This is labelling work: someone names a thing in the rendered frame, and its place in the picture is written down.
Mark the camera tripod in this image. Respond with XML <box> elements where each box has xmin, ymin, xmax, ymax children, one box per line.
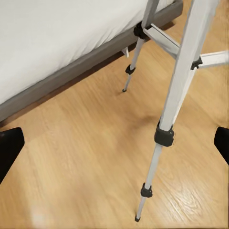
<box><xmin>123</xmin><ymin>0</ymin><xmax>229</xmax><ymax>222</ymax></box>

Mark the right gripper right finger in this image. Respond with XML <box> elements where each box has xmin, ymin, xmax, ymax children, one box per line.
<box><xmin>214</xmin><ymin>127</ymin><xmax>229</xmax><ymax>165</ymax></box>

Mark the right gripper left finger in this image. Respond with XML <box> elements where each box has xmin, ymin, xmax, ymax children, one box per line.
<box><xmin>0</xmin><ymin>127</ymin><xmax>25</xmax><ymax>184</ymax></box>

